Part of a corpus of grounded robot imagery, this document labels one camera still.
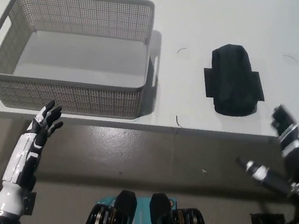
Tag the black tape patch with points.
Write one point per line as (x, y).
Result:
(258, 90)

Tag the grey perforated plastic basket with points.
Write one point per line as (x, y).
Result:
(67, 92)

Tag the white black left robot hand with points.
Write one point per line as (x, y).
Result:
(23, 153)

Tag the black fabric pencil case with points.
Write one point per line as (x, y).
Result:
(233, 81)

